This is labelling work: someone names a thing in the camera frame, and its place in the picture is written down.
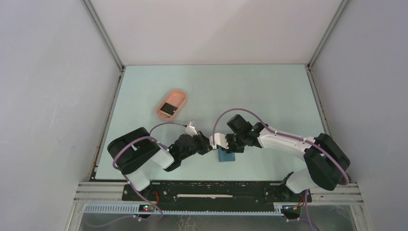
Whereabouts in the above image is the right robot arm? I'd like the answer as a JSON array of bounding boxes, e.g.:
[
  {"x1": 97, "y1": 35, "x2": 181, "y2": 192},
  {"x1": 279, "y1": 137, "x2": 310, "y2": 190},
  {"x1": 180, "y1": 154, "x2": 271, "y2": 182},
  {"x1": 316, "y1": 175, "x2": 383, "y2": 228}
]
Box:
[{"x1": 225, "y1": 114, "x2": 350, "y2": 201}]

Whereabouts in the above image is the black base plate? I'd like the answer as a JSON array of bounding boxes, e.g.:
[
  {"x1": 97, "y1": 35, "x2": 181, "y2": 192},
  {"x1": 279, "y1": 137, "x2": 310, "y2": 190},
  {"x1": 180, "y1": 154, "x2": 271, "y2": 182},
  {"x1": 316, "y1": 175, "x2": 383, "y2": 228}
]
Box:
[{"x1": 122, "y1": 180, "x2": 312, "y2": 212}]

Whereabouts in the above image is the blue card holder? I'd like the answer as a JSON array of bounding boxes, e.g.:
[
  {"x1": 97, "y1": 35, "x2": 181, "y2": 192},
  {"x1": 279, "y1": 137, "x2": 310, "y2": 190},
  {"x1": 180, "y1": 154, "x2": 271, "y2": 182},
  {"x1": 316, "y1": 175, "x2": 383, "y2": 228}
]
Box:
[{"x1": 217, "y1": 148, "x2": 236, "y2": 163}]

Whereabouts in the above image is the pink oval tray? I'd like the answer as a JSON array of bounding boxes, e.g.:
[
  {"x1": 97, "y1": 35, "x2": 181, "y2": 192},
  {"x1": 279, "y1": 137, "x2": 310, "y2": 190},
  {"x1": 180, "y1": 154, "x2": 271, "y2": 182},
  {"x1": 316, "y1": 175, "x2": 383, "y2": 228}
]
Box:
[{"x1": 156, "y1": 89, "x2": 187, "y2": 122}]

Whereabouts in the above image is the aluminium frame rail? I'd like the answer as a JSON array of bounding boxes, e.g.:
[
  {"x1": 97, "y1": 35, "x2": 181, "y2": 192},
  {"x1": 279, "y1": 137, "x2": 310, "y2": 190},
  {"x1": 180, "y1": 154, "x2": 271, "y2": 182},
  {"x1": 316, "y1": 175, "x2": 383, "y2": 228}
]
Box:
[{"x1": 74, "y1": 180, "x2": 363, "y2": 215}]

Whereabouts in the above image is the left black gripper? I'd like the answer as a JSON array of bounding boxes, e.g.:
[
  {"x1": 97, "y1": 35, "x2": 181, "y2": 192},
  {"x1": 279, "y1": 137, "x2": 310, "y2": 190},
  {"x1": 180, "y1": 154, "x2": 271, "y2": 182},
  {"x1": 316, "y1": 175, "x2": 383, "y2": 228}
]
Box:
[{"x1": 180, "y1": 130, "x2": 213, "y2": 161}]

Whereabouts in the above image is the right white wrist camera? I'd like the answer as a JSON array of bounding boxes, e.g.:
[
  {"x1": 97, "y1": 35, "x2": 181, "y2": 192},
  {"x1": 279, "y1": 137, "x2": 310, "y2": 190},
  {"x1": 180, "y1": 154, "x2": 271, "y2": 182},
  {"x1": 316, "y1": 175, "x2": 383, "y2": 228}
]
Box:
[{"x1": 209, "y1": 133, "x2": 229, "y2": 149}]

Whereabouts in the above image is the black credit card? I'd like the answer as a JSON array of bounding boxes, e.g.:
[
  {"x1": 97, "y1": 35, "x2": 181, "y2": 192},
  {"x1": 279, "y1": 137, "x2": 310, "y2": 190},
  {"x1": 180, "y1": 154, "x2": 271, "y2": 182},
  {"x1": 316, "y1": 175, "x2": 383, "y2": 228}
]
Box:
[{"x1": 159, "y1": 103, "x2": 178, "y2": 117}]

